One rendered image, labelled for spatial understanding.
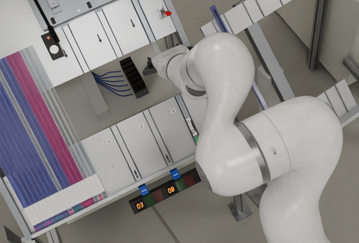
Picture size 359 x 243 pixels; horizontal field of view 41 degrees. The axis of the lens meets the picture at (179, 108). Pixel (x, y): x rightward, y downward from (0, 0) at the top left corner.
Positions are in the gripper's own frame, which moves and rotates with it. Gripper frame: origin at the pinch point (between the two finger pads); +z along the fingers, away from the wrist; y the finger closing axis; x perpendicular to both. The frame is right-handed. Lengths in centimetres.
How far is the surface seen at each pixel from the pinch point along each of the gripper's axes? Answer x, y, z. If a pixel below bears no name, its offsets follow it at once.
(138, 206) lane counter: 42.0, 25.7, 2.9
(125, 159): 26.4, 22.9, 5.2
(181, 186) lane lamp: 42.5, 10.8, 2.8
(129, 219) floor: 81, 35, 62
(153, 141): 25.3, 12.8, 5.6
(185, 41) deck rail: 1.4, -8.8, 9.6
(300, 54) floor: 58, -82, 96
